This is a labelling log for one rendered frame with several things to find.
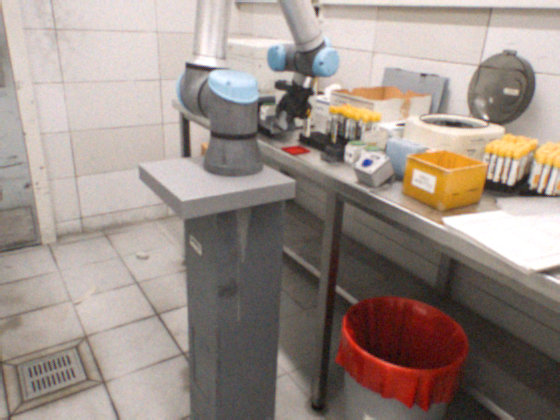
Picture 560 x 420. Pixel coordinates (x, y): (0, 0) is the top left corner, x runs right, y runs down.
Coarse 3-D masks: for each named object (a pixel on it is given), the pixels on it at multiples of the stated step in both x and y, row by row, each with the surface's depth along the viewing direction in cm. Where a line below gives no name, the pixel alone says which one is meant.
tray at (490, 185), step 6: (528, 174) 131; (486, 180) 125; (492, 180) 124; (522, 180) 128; (528, 180) 132; (486, 186) 125; (492, 186) 124; (498, 186) 123; (504, 186) 122; (510, 186) 121; (516, 186) 125; (498, 192) 123; (504, 192) 122; (510, 192) 122
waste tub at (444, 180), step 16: (416, 160) 113; (432, 160) 121; (448, 160) 121; (464, 160) 117; (416, 176) 114; (432, 176) 110; (448, 176) 106; (464, 176) 109; (480, 176) 112; (416, 192) 115; (432, 192) 111; (448, 192) 108; (464, 192) 111; (480, 192) 114; (448, 208) 110
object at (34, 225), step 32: (0, 0) 223; (0, 32) 226; (0, 64) 230; (0, 96) 235; (32, 96) 242; (0, 128) 239; (32, 128) 247; (0, 160) 244; (32, 160) 252; (0, 192) 249; (32, 192) 257; (0, 224) 254; (32, 224) 263
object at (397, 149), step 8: (392, 144) 129; (400, 144) 127; (408, 144) 125; (416, 144) 126; (392, 152) 130; (400, 152) 127; (408, 152) 125; (416, 152) 123; (392, 160) 130; (400, 160) 128; (392, 168) 131; (400, 168) 128; (400, 176) 129
